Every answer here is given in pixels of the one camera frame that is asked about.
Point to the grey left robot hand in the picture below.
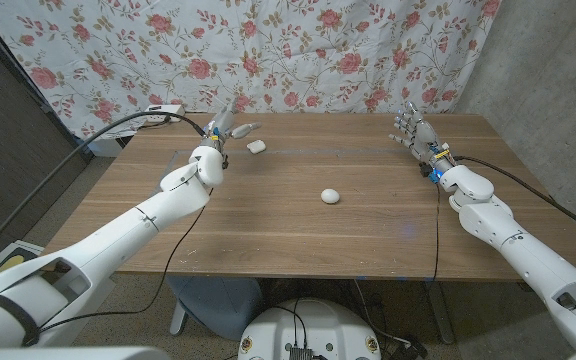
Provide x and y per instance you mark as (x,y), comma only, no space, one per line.
(223,125)

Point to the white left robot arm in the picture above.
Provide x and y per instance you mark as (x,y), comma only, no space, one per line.
(118,235)

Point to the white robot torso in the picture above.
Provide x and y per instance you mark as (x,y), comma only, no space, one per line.
(318,325)

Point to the grey table leg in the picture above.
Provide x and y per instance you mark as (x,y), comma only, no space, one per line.
(440,310)

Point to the white egg-shaped object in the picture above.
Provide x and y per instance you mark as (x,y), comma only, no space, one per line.
(330,196)

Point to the white power strip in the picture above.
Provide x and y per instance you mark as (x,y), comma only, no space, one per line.
(155,108)

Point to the floral backdrop cloth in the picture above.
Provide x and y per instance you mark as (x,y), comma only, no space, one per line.
(268,50)

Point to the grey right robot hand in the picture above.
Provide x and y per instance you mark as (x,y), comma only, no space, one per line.
(423,135)

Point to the black power adapter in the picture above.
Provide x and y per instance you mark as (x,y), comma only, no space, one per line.
(410,350)

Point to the white box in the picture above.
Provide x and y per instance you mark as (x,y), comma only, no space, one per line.
(105,149)

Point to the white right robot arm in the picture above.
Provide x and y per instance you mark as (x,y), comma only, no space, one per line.
(518,245)

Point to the white AirPods case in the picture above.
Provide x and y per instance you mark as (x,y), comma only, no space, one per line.
(256,146)

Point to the yellow and black foot pedal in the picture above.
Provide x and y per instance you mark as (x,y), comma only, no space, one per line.
(10,262)

